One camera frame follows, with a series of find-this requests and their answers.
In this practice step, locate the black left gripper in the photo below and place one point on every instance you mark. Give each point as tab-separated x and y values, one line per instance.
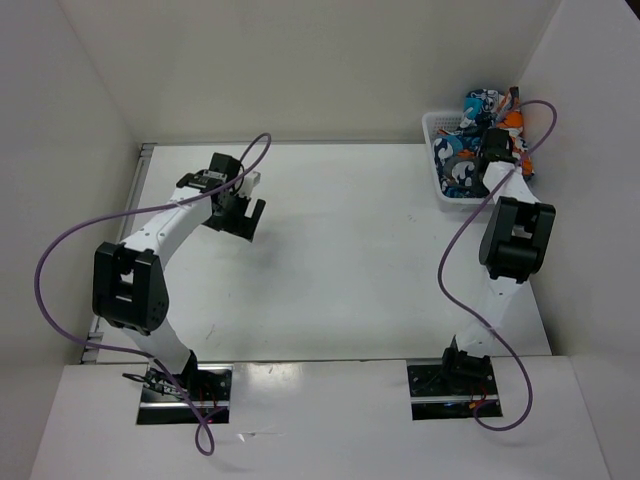
242	225

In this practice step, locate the colourful patterned shorts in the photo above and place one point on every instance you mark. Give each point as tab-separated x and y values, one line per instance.
482	109

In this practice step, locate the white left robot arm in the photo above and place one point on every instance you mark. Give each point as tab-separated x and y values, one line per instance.
129	287

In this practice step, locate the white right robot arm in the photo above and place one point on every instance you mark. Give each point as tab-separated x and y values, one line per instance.
353	260

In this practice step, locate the white plastic basket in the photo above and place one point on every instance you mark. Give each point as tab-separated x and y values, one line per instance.
436	125

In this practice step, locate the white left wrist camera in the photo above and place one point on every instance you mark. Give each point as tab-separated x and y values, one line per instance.
247	184

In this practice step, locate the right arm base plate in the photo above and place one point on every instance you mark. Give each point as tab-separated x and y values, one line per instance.
433	397

